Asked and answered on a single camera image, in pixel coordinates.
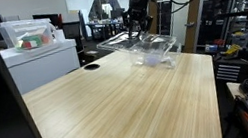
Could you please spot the clear storage bin with toys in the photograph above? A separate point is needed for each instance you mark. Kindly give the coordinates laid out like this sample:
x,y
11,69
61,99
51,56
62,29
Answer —
x,y
28,32

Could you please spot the black drawer cabinet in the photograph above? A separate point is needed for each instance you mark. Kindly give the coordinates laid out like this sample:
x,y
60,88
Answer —
x,y
230,69

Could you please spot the black table grommet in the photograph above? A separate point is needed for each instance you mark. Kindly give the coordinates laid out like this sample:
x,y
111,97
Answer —
x,y
91,67

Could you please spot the clear plastic packaging box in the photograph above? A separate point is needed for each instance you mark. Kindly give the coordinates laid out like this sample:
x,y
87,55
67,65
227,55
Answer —
x,y
173,58

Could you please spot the black office chair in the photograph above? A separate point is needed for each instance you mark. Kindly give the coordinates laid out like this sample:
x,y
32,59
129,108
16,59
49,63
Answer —
x,y
73,37

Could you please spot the clear plastic packaging lid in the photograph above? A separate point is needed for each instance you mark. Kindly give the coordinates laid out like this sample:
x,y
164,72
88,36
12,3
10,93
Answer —
x,y
153,42

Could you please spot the yellow object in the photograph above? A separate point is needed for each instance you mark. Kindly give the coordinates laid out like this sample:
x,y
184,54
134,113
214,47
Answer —
x,y
233,49

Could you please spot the white cardboard box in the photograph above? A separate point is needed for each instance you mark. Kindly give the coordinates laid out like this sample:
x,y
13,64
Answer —
x,y
42,65

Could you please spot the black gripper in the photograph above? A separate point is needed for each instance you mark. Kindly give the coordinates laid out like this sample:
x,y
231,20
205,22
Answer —
x,y
139,4

